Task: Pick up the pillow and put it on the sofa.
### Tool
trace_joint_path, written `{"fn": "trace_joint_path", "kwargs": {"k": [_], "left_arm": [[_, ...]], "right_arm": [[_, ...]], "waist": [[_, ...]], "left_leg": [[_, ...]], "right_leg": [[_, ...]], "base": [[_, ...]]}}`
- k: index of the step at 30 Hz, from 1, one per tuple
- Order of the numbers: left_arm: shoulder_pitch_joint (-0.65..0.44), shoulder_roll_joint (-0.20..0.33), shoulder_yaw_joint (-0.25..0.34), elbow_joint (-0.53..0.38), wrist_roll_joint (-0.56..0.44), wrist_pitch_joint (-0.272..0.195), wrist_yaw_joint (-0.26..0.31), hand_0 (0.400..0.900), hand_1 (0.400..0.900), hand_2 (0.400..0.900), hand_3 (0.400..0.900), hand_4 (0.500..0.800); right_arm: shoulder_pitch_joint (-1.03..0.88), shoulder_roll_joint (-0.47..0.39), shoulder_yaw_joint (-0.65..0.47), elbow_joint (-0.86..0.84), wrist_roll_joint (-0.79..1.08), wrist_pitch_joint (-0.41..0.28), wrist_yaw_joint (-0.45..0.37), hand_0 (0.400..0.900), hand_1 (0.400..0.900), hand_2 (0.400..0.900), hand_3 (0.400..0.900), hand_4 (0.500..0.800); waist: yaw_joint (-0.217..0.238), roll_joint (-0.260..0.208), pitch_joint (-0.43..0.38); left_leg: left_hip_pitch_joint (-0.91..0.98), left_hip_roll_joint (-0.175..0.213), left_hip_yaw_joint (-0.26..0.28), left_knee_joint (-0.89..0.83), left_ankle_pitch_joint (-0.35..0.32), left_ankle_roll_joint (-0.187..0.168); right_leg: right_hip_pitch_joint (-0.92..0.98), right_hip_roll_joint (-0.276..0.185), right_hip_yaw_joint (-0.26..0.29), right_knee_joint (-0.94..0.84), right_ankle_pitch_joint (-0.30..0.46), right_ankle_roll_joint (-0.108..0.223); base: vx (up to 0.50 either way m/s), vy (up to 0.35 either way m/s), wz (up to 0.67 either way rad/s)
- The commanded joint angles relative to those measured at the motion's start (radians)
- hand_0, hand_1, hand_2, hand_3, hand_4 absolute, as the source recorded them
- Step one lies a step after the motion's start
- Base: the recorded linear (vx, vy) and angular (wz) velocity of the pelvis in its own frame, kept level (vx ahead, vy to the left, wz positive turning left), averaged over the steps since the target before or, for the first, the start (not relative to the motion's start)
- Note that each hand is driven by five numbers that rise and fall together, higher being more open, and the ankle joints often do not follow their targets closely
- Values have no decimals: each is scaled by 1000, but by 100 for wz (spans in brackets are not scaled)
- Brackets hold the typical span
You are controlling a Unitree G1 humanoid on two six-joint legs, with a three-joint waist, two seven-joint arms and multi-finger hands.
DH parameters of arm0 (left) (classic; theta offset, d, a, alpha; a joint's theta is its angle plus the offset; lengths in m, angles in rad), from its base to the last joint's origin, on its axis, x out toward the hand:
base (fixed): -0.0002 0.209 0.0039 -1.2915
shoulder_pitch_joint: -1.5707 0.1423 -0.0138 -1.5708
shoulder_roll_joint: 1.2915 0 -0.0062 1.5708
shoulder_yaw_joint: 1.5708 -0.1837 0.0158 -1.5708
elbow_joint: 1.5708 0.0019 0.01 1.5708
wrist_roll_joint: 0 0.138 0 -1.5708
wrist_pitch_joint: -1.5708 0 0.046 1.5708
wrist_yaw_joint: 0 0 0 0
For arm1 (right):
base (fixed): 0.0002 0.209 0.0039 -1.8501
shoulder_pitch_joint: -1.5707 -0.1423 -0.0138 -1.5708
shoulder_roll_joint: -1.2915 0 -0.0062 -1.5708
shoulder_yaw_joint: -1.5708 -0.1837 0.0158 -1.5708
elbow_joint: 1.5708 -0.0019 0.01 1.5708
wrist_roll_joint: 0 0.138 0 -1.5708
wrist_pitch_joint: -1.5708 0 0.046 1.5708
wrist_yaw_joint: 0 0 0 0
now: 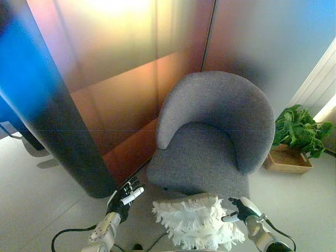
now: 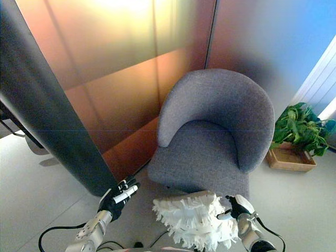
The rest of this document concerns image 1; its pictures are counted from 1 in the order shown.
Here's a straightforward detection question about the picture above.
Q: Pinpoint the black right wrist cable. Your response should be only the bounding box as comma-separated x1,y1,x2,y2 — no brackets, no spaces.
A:
262,220,297,252

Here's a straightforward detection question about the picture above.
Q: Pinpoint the white fluffy duster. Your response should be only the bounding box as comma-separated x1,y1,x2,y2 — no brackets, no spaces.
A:
151,193,246,251

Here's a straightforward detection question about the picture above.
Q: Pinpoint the white slatted wall panel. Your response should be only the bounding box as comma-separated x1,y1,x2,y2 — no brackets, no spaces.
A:
287,36,336,123

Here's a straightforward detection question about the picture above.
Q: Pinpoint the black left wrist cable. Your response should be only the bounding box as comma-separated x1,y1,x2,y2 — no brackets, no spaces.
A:
51,224,100,252

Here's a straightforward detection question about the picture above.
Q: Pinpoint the rounded iridescent partition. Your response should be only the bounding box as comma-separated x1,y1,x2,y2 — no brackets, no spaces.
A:
0,0,218,199

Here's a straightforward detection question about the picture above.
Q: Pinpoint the black floor cable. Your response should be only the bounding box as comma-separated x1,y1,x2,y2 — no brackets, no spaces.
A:
143,233,169,251

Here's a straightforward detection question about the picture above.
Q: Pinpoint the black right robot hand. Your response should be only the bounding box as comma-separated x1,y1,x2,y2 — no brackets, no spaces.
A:
221,196,260,223

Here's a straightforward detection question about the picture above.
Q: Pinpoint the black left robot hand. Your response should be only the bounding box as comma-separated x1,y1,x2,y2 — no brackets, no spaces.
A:
106,175,146,218

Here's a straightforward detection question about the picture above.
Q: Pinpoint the wooden planter box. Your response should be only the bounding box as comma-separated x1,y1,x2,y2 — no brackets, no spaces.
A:
263,143,314,174

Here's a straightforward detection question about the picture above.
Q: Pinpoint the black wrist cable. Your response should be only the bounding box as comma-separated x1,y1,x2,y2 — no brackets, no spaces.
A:
262,220,297,252
51,224,100,252

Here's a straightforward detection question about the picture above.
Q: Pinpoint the green leafy plant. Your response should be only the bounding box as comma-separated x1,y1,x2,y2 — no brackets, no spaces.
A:
272,104,335,160

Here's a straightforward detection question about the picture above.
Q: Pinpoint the grey fabric armchair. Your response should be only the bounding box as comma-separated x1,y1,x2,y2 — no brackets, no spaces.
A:
146,70,276,200

